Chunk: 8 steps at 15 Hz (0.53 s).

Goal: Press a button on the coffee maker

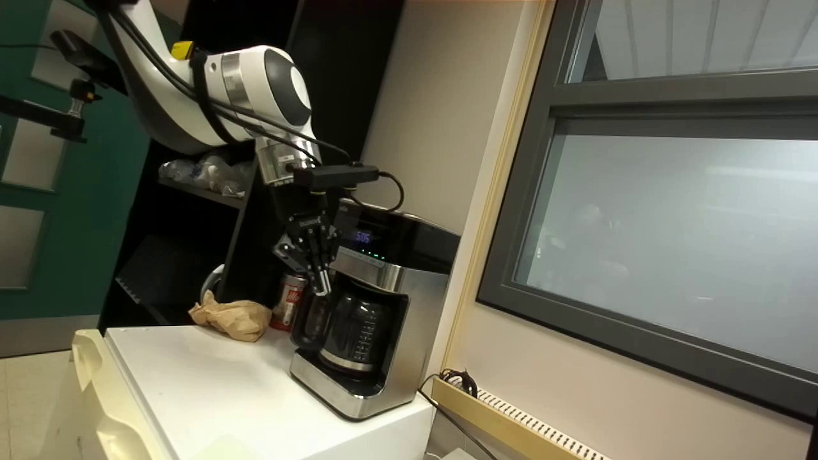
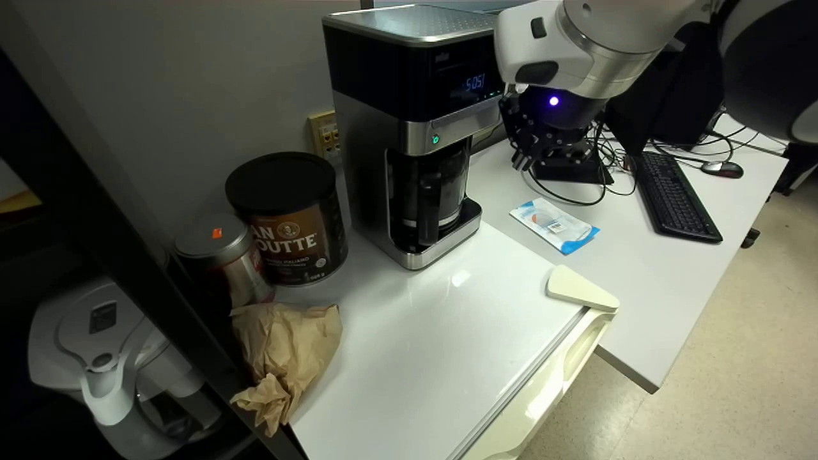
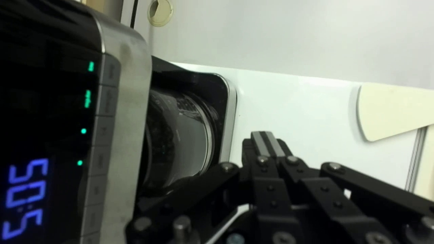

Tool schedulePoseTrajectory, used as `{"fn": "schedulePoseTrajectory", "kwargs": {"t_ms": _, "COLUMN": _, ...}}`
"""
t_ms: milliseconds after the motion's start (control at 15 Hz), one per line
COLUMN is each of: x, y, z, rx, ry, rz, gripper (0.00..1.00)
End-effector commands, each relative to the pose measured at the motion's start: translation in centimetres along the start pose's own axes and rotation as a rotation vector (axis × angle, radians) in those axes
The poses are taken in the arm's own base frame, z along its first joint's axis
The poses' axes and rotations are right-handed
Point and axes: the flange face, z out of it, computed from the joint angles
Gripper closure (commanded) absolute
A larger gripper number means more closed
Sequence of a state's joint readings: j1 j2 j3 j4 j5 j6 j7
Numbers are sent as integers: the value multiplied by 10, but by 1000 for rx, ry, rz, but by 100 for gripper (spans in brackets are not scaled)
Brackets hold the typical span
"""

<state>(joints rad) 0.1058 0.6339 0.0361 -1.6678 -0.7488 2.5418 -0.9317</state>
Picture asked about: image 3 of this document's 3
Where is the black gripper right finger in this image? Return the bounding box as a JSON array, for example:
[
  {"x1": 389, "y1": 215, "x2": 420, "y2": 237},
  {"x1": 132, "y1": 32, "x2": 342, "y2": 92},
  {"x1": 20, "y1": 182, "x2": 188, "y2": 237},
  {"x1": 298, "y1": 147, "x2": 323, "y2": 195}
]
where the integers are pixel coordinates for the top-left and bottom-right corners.
[{"x1": 266, "y1": 130, "x2": 434, "y2": 244}]

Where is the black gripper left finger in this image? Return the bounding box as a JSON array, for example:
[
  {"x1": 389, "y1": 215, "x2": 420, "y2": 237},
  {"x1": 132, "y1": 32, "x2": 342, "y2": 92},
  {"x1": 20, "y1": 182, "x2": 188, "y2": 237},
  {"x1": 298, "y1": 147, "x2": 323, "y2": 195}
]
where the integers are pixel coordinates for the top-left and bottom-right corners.
[{"x1": 127, "y1": 130, "x2": 296, "y2": 244}]

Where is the glass coffee carafe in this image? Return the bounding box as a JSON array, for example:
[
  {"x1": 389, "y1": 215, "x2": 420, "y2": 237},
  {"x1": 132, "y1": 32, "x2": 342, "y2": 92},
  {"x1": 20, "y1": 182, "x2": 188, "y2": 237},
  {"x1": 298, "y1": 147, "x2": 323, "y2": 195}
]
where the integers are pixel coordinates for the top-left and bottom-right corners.
[{"x1": 139, "y1": 86, "x2": 224, "y2": 192}]

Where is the black and silver coffee maker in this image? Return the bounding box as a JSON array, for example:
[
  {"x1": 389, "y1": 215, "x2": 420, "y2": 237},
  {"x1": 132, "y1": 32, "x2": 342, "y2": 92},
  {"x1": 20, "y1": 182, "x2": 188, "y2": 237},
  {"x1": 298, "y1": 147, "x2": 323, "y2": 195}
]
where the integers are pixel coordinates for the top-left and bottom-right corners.
[{"x1": 0, "y1": 0, "x2": 239, "y2": 244}]

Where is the cream cutting board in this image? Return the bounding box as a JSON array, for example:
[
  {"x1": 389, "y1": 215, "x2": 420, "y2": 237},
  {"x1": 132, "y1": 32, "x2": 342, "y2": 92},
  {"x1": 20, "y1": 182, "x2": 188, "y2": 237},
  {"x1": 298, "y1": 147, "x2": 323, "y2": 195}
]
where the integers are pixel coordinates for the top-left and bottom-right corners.
[{"x1": 356, "y1": 82, "x2": 434, "y2": 143}]

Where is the white cabinet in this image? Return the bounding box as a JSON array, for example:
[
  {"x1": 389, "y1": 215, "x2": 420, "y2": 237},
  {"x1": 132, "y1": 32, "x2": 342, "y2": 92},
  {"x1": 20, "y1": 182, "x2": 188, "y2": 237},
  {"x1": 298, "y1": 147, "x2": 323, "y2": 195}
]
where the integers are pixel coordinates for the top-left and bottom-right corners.
[{"x1": 174, "y1": 60, "x2": 434, "y2": 200}]

